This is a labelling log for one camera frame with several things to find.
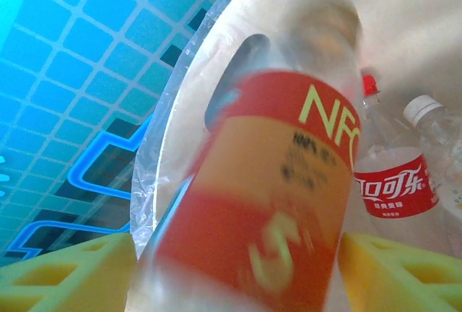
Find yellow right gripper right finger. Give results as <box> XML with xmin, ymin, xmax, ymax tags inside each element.
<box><xmin>337</xmin><ymin>232</ymin><xmax>462</xmax><ymax>312</ymax></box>

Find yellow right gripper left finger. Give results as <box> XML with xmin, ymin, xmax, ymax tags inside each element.
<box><xmin>0</xmin><ymin>232</ymin><xmax>140</xmax><ymax>312</ymax></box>

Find orange label NFC juice bottle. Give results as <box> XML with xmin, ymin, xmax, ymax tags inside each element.
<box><xmin>128</xmin><ymin>0</ymin><xmax>365</xmax><ymax>312</ymax></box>

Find white ribbed plastic bin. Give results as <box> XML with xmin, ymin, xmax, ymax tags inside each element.
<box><xmin>151</xmin><ymin>0</ymin><xmax>462</xmax><ymax>312</ymax></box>

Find red label cola bottle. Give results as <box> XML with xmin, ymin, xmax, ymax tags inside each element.
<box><xmin>352</xmin><ymin>73</ymin><xmax>442</xmax><ymax>219</ymax></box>

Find clear bottle white cap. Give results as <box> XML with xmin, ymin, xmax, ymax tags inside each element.
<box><xmin>402</xmin><ymin>94</ymin><xmax>462</xmax><ymax>197</ymax></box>

